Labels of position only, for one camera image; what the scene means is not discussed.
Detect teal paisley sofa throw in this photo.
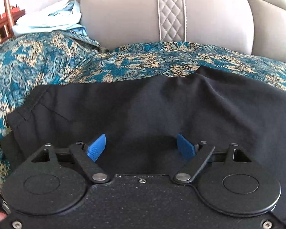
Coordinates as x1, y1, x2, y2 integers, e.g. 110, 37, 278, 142
0, 27, 286, 196

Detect beige leather sofa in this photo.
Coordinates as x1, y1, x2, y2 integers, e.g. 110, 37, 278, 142
78, 0, 286, 62

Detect black pants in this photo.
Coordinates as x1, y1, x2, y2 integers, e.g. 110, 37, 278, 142
1, 66, 286, 222

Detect light blue white cloth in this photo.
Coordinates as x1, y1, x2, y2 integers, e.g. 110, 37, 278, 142
12, 0, 81, 37

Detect red wooden side table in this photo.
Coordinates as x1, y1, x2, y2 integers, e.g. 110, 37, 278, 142
0, 0, 26, 44

